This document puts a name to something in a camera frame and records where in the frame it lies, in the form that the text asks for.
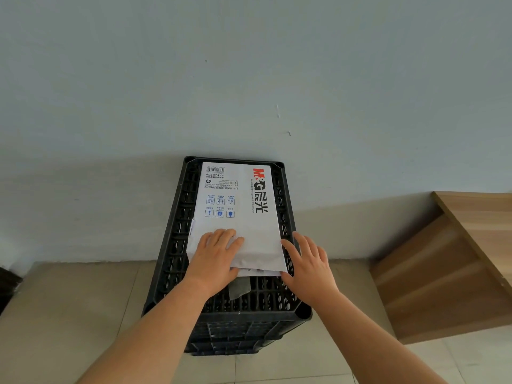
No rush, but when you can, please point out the person's left hand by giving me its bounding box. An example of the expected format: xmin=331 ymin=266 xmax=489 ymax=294
xmin=187 ymin=229 xmax=245 ymax=295

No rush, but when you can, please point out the person's right hand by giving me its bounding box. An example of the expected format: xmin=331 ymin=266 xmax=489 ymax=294
xmin=280 ymin=231 xmax=341 ymax=307

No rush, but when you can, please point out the white paper ream packet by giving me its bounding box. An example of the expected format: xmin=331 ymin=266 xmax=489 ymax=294
xmin=186 ymin=162 xmax=289 ymax=278

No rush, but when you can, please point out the person's right forearm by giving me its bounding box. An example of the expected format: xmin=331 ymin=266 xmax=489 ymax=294
xmin=302 ymin=290 xmax=449 ymax=384

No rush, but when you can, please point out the person's left forearm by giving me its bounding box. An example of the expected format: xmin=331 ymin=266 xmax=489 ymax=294
xmin=76 ymin=276 xmax=225 ymax=384

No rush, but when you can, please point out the grey plastic wrapped packet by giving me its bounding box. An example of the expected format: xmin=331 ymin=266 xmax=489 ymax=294
xmin=187 ymin=218 xmax=281 ymax=301

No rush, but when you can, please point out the black plastic crate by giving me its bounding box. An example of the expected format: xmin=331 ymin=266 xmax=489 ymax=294
xmin=142 ymin=156 xmax=313 ymax=341
xmin=183 ymin=338 xmax=279 ymax=357

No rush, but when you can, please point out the light wooden furniture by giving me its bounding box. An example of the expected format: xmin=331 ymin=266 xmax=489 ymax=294
xmin=370 ymin=191 xmax=512 ymax=345

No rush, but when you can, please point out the dark object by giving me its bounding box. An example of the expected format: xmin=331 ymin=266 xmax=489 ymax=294
xmin=0 ymin=267 xmax=23 ymax=315

